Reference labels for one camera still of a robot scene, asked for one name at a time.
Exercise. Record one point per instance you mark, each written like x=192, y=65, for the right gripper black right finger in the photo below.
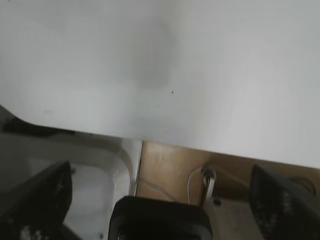
x=282, y=207

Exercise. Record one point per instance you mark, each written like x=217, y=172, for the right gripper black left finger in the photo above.
x=32, y=207

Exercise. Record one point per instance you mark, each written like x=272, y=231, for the beige mounting block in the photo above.
x=232, y=220

